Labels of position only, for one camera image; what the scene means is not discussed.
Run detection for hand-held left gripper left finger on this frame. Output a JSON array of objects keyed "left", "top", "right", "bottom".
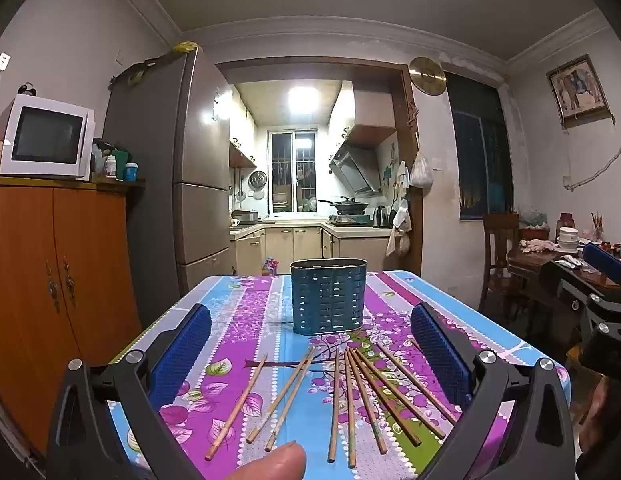
[{"left": 46, "top": 304, "right": 214, "bottom": 480}]

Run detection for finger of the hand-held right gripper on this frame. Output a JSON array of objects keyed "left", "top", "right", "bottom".
[
  {"left": 539, "top": 259, "right": 599, "bottom": 311},
  {"left": 583, "top": 242, "right": 621, "bottom": 288}
]

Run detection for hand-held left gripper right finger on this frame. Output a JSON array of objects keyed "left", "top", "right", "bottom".
[{"left": 411, "top": 302, "right": 576, "bottom": 480}]

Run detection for bunch of wooden chopsticks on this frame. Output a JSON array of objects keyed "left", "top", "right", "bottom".
[{"left": 204, "top": 342, "right": 464, "bottom": 470}]

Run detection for blue perforated utensil holder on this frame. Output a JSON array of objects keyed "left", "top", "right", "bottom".
[{"left": 289, "top": 258, "right": 367, "bottom": 336}]

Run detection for person's right hand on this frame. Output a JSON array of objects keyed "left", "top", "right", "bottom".
[{"left": 578, "top": 377, "right": 621, "bottom": 461}]

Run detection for person's left hand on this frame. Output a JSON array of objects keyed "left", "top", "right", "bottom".
[{"left": 225, "top": 441, "right": 308, "bottom": 480}]

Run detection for floral striped tablecloth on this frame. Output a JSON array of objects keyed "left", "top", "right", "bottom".
[{"left": 108, "top": 270, "right": 574, "bottom": 480}]

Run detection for wooden chair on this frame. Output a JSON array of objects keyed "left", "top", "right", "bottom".
[{"left": 478, "top": 212, "right": 521, "bottom": 321}]

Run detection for hanging cloth bags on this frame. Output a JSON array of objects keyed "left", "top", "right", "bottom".
[{"left": 385, "top": 200, "right": 411, "bottom": 258}]

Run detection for dark night window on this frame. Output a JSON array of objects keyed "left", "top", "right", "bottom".
[{"left": 448, "top": 72, "right": 514, "bottom": 221}]

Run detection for orange wooden cabinet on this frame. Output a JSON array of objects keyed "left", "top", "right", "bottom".
[{"left": 0, "top": 175, "right": 146, "bottom": 461}]

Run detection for beige kitchen base cabinets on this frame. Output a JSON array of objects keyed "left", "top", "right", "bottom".
[{"left": 230, "top": 225, "right": 391, "bottom": 276}]

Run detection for gas stove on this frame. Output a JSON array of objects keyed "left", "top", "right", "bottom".
[{"left": 328, "top": 212, "right": 374, "bottom": 226}]

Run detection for black wok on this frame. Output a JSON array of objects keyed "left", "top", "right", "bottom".
[{"left": 319, "top": 197, "right": 370, "bottom": 214}]

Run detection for hanging white plastic bag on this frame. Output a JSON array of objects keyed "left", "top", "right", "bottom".
[{"left": 409, "top": 152, "right": 435, "bottom": 188}]

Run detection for grey refrigerator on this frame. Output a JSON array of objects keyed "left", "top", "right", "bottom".
[{"left": 103, "top": 47, "right": 236, "bottom": 301}]

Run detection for steel range hood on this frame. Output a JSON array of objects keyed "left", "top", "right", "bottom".
[{"left": 329, "top": 140, "right": 384, "bottom": 196}]

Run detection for barred kitchen window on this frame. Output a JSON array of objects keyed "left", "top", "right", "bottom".
[{"left": 268, "top": 130, "right": 319, "bottom": 213}]

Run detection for white microwave oven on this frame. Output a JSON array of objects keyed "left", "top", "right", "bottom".
[{"left": 0, "top": 94, "right": 96, "bottom": 181}]

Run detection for kitchen ceiling light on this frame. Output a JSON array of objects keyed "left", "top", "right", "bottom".
[{"left": 288, "top": 85, "right": 321, "bottom": 116}]

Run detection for white wall cable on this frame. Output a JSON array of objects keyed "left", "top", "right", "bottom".
[{"left": 563, "top": 135, "right": 621, "bottom": 192}]

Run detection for framed wall picture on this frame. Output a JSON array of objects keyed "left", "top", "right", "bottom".
[{"left": 545, "top": 54, "right": 615, "bottom": 127}]

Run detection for golden wall clock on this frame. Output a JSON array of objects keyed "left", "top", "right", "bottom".
[{"left": 409, "top": 56, "right": 446, "bottom": 96}]

